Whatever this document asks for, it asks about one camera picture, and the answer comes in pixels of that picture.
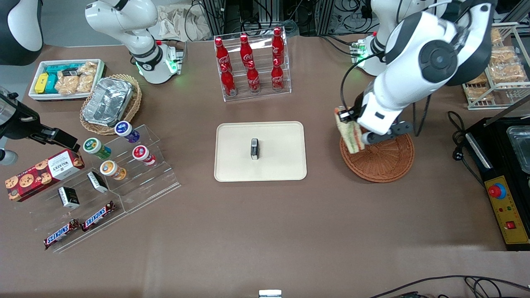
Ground long teal snack box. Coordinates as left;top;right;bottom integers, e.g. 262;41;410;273
45;63;84;75

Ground beige rectangular tray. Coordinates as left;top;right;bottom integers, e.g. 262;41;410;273
214;121;308;183

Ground orange lid cup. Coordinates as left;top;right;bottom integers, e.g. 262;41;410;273
99;160;127;181

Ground clear bag of biscuits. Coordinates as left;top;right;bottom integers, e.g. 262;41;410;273
55;74;80;95
77;62;98;93

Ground aluminium foil container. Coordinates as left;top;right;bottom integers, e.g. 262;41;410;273
82;77;134;127

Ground yellow control panel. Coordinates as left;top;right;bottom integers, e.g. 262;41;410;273
484;175;530;245

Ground red cookie box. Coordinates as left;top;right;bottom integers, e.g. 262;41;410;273
5;149;85;202

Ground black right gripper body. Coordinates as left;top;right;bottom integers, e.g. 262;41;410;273
0;88;56;140

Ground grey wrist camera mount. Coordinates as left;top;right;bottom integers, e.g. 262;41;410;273
361;122;414;146

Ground black power cable with plug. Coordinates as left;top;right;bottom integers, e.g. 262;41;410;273
447;111;471;163

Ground red cola bottle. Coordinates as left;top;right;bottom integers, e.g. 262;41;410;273
221;64;237;97
246;61;261;94
271;59;285;92
271;28;285;65
214;37;231;72
240;34;254;67

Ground small black white carton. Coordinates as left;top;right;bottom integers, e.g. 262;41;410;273
58;186;80;209
87;171;109;194

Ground wire bread rack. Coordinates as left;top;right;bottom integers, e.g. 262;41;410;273
462;22;530;111

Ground triangular sandwich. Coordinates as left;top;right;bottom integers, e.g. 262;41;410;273
335;108;366;155

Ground light oval wicker basket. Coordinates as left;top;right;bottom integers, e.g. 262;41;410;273
79;74;142;136

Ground clear acrylic stepped display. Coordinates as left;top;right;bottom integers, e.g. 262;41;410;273
28;124;182;253

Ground red lid cup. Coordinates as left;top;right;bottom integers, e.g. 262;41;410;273
132;145;157;166

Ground purple lid cup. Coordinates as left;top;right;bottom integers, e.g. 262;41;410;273
114;120;140;144

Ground black machine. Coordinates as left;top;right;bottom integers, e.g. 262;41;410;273
465;117;530;251

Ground green lid cup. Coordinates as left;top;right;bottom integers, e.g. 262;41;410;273
83;137;112;160

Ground Snickers bar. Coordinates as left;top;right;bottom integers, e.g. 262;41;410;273
81;201;117;232
43;219;81;250

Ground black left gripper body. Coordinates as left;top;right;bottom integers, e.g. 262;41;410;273
349;92;365;122

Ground white plastic bin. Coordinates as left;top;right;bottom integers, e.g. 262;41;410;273
28;59;107;102

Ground clear acrylic bottle rack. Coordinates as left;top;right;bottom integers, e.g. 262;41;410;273
214;27;292;102

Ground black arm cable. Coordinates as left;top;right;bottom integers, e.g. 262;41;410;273
340;52;432;138

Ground round brown wicker basket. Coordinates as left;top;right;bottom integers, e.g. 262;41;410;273
340;126;415;183

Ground crumpled beige paper bag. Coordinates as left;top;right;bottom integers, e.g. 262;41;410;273
157;5;212;42

